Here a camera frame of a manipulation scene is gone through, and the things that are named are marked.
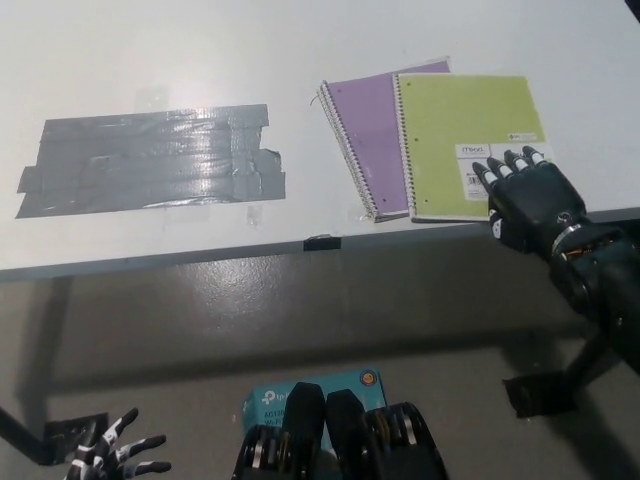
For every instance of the green Mead spiral notebook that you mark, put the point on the green Mead spiral notebook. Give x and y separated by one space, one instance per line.
450 125

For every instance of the black robot body blocks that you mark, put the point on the black robot body blocks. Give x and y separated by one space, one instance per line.
345 430

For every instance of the teal TP-Link box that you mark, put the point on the teal TP-Link box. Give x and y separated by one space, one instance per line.
265 400

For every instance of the small clear tape piece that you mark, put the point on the small clear tape piece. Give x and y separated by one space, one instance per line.
253 216

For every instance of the black floor tape patch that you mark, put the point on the black floor tape patch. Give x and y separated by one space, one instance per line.
60 435
530 395

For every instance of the purple spiral notebook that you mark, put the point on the purple spiral notebook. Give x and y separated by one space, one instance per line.
365 125

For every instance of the grey duct tape patch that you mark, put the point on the grey duct tape patch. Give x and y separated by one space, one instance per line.
150 160

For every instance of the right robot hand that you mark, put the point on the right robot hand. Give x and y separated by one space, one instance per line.
535 200

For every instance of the small black tape strip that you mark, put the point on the small black tape strip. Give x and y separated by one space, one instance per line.
322 243

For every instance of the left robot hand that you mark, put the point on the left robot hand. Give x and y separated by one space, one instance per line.
107 450

